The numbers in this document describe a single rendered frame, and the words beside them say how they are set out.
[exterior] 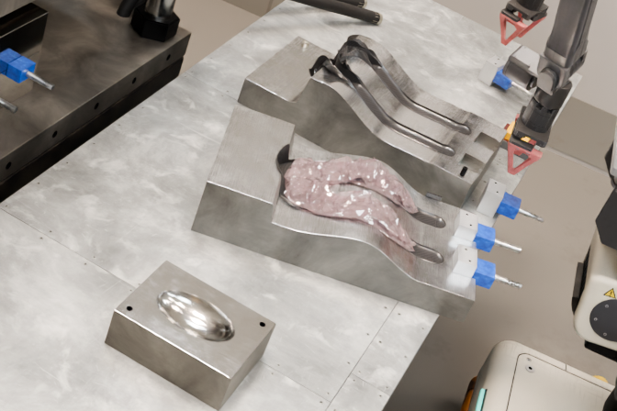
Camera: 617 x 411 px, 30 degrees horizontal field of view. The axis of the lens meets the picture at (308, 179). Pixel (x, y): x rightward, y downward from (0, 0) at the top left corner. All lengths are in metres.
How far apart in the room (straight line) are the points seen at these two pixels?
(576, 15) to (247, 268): 0.70
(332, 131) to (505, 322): 1.32
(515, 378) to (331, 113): 0.90
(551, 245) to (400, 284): 1.90
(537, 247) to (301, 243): 1.94
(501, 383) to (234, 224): 1.05
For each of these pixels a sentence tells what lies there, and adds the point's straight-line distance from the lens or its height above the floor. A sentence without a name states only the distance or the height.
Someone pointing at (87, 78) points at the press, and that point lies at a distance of 2.32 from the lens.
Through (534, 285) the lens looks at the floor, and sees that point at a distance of 3.65.
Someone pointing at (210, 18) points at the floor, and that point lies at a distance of 4.31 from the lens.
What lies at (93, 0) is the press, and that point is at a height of 0.79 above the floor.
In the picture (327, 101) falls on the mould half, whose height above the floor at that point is 0.90.
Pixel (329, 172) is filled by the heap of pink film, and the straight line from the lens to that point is 2.07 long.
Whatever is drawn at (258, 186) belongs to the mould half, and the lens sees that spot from 1.95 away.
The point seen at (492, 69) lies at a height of 0.84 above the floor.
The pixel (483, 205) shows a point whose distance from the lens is 2.32.
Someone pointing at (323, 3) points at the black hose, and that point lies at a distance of 2.70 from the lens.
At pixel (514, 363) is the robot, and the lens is 2.87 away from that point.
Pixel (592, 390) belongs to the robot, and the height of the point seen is 0.28.
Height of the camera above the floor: 2.03
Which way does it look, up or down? 34 degrees down
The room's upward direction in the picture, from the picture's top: 22 degrees clockwise
